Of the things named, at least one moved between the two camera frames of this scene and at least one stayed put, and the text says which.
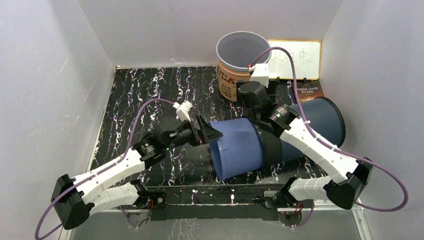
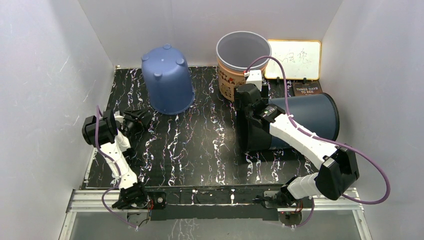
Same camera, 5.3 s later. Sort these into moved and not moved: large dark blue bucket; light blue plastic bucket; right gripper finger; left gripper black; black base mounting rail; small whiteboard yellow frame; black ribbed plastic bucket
Moved: black ribbed plastic bucket; right gripper finger; light blue plastic bucket; left gripper black; large dark blue bucket
Not moved: black base mounting rail; small whiteboard yellow frame
